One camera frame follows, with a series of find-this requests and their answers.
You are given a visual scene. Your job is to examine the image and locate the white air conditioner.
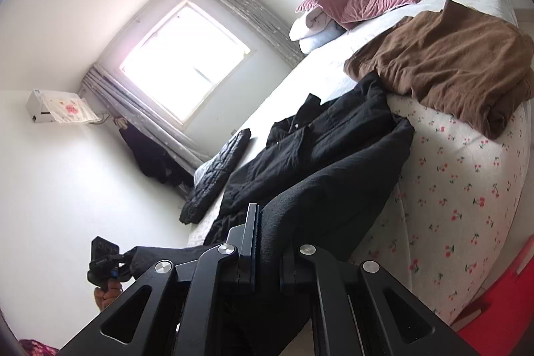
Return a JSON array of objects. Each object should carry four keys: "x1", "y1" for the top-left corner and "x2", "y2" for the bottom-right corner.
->
[{"x1": 26, "y1": 89, "x2": 101, "y2": 125}]

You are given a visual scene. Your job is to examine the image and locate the white pillow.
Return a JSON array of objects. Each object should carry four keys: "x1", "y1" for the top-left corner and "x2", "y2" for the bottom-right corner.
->
[{"x1": 290, "y1": 8, "x2": 334, "y2": 43}]

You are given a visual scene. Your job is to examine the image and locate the grey patterned curtain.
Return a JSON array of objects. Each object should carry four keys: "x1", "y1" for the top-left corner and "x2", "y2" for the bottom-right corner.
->
[
  {"x1": 81, "y1": 66, "x2": 209, "y2": 190},
  {"x1": 185, "y1": 0, "x2": 307, "y2": 65}
]

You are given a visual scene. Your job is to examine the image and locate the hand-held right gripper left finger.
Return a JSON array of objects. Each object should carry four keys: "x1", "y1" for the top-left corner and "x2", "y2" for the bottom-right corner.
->
[{"x1": 58, "y1": 204, "x2": 261, "y2": 356}]

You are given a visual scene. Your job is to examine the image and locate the bed with cherry print sheet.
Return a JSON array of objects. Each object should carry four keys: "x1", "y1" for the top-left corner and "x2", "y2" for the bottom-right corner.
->
[{"x1": 188, "y1": 0, "x2": 534, "y2": 327}]

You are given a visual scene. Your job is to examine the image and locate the black padded jacket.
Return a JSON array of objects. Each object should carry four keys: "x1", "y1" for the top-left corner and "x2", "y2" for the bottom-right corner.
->
[{"x1": 123, "y1": 71, "x2": 416, "y2": 356}]

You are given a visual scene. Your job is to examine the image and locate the maroon patterned cloth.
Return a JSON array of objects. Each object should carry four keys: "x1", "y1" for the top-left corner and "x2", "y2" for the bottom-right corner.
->
[{"x1": 19, "y1": 339, "x2": 59, "y2": 356}]

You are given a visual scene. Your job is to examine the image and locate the black quilted puffer jacket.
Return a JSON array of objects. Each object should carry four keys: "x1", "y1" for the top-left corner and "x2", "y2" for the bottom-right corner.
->
[{"x1": 179, "y1": 128, "x2": 252, "y2": 225}]

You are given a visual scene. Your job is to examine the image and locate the dark hanging clothes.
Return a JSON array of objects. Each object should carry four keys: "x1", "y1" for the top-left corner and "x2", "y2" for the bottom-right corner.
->
[{"x1": 117, "y1": 117, "x2": 186, "y2": 187}]

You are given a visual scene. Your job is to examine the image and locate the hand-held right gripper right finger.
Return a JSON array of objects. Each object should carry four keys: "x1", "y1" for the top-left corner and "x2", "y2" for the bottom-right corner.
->
[{"x1": 280, "y1": 243, "x2": 480, "y2": 356}]

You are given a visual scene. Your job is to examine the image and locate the window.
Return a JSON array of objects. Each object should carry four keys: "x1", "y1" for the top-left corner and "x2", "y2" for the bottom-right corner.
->
[{"x1": 120, "y1": 0, "x2": 253, "y2": 124}]

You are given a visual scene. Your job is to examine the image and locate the brown garment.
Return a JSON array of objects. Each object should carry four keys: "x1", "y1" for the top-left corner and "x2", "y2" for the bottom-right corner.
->
[{"x1": 344, "y1": 0, "x2": 534, "y2": 140}]

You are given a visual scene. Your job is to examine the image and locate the pale blue pillow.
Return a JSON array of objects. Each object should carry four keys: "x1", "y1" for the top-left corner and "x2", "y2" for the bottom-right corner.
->
[{"x1": 298, "y1": 24, "x2": 348, "y2": 53}]

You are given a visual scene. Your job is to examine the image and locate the red foam floor mat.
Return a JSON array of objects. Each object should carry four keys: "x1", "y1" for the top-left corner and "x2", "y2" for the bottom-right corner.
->
[{"x1": 451, "y1": 231, "x2": 534, "y2": 356}]

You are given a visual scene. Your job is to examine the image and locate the person's left hand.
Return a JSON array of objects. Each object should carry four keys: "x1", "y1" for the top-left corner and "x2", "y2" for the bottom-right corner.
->
[{"x1": 94, "y1": 284, "x2": 124, "y2": 312}]

